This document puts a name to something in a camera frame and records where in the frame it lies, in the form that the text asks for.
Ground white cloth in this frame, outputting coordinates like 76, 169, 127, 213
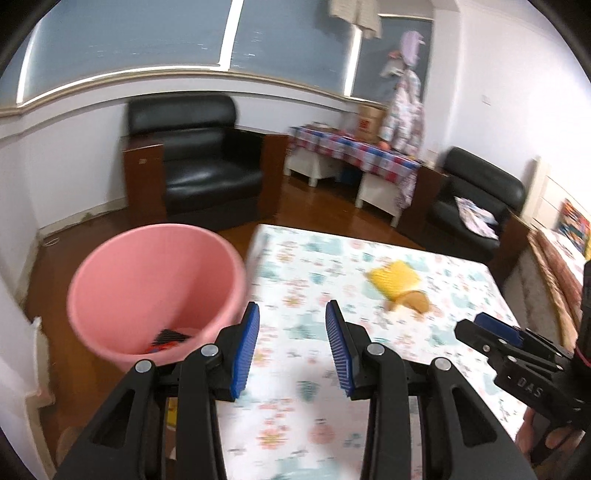
23, 318, 52, 398

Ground white stool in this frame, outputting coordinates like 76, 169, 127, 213
355, 171, 404, 227
284, 150, 338, 188

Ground hanging beige garment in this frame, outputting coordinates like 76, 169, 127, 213
328, 0, 384, 40

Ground cardboard box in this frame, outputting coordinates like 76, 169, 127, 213
355, 105, 389, 144

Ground grey window blind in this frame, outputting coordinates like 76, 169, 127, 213
228, 0, 358, 93
18, 0, 232, 100

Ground hanging purple garment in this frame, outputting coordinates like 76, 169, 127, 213
381, 30, 423, 79

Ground brown patterned blanket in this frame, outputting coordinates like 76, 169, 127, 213
505, 228, 585, 328

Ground pink plastic bucket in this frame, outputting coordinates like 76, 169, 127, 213
67, 224, 247, 372

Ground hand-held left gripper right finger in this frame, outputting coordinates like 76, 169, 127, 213
325, 300, 520, 480

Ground white headboard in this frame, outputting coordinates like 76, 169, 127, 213
526, 157, 591, 232

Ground hanging printed jacket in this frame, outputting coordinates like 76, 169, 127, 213
381, 69, 426, 153

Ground dark window blind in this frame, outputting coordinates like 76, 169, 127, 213
353, 14, 435, 104

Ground yellow cloth toy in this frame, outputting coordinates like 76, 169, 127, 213
365, 261, 423, 301

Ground checkered tablecloth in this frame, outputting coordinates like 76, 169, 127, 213
286, 124, 423, 208

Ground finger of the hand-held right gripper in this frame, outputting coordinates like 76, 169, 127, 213
454, 319, 520, 366
475, 313, 526, 345

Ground person's right hand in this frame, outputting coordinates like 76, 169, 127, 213
515, 409, 581, 468

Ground floral animal print tablecloth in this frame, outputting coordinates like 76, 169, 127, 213
217, 224, 532, 480

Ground black leather armchair wooden sides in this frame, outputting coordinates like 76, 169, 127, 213
122, 93, 289, 232

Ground printed cloth on armchair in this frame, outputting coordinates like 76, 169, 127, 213
455, 196, 502, 241

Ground colourful printed cushion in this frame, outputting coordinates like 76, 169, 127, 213
558, 198, 591, 258

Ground red printed wrapper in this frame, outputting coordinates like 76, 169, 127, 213
147, 327, 200, 354

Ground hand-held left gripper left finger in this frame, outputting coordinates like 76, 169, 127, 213
54, 301, 260, 480

